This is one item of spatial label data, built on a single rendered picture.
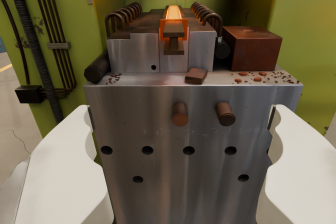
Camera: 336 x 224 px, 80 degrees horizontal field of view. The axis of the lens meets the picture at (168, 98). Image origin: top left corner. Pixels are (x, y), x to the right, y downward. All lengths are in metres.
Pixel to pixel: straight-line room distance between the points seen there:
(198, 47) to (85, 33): 0.30
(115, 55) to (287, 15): 0.40
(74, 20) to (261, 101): 0.46
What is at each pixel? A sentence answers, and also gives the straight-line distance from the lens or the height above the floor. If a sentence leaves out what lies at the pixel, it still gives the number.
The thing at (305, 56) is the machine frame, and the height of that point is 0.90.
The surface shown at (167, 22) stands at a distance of 0.35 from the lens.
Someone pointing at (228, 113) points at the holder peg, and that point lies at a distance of 0.34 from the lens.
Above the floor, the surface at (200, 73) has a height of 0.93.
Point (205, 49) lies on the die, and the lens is 0.39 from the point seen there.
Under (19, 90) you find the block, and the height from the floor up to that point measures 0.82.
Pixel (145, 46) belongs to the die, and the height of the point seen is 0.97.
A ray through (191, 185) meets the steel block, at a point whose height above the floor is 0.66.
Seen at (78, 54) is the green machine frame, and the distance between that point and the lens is 0.59.
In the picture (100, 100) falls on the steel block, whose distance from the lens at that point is 0.38.
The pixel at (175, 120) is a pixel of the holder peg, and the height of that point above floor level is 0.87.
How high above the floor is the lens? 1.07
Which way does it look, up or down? 29 degrees down
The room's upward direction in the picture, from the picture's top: 1 degrees counter-clockwise
